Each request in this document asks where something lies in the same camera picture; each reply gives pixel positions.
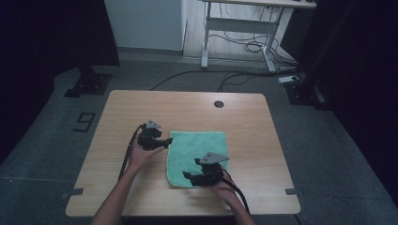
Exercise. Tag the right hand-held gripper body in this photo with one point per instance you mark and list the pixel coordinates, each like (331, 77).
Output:
(211, 173)

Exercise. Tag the white cabinet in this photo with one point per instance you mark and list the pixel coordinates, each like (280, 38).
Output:
(144, 23)

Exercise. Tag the grey tape piece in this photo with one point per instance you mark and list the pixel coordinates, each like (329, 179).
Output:
(73, 193)
(293, 191)

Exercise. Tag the dark curtain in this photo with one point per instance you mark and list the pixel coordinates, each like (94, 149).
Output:
(43, 47)
(359, 62)

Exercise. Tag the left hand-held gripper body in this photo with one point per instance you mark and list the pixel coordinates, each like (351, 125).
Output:
(148, 139)

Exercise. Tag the white power strip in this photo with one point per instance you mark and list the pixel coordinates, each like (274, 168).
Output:
(287, 79)

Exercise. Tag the person's right hand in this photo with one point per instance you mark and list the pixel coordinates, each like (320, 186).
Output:
(226, 192)

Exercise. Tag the person's left hand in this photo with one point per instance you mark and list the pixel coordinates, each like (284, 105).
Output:
(140, 157)

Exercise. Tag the person's dark clothing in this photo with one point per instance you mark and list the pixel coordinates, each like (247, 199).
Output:
(175, 221)

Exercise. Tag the green towel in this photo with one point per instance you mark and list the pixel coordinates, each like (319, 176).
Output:
(194, 146)

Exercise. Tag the white desk frame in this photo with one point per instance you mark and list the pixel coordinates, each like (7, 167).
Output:
(241, 25)

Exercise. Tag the black stand base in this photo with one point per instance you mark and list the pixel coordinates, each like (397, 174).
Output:
(90, 83)
(305, 92)

